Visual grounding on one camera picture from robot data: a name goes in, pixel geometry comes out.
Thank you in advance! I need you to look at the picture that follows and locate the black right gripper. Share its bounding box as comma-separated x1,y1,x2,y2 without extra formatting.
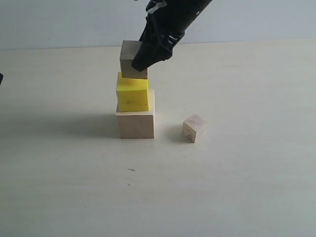
131,0,211,72

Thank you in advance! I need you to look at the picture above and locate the medium wooden cube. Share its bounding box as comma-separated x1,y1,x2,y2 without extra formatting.
119,40,148,79

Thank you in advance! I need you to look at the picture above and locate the yellow cube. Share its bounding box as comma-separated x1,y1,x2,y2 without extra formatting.
116,72,149,112

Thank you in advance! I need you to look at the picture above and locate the large wooden cube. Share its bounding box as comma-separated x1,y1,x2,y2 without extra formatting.
116,89,156,139

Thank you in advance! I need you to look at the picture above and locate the small wooden cube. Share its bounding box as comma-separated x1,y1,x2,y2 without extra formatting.
182,114,208,143

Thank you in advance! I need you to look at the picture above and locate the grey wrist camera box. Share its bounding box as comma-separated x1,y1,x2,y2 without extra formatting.
146,0,167,14

